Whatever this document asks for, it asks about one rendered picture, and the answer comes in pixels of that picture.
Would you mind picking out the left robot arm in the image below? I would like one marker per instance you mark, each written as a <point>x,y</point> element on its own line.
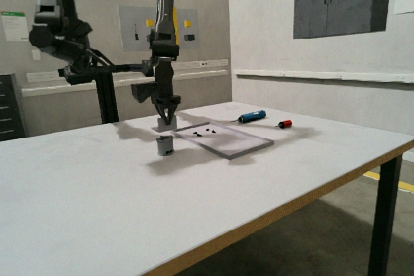
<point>163,44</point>

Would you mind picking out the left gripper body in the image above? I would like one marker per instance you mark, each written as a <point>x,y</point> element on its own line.
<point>172,99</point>

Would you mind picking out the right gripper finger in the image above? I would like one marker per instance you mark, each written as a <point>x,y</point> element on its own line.
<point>86,60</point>
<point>95,63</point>

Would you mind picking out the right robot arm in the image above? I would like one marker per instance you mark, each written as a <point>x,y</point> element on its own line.
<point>71,31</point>

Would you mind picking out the white metal bracket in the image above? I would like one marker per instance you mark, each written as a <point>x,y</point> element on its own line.
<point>163,127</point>

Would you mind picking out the blue screwdriver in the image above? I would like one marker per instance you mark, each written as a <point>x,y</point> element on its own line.
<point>251,116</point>

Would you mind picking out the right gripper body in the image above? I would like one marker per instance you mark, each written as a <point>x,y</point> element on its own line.
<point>75,60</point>

